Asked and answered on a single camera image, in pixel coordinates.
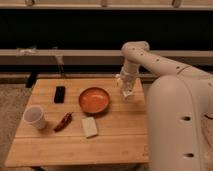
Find wooden table board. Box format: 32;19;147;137
5;78;148;167

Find orange ceramic bowl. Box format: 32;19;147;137
79;87;110;114

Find black rectangular object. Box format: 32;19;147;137
54;86;65;103

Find white rectangular block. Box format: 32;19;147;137
82;117;98;138

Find clear plastic bottle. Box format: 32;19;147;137
121;81;133;98

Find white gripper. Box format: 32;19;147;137
115;62;139;93

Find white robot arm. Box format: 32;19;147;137
117;41;213;171

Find white paper cup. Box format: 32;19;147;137
23;105;47;130

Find red chili pepper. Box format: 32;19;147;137
54;112;72;132

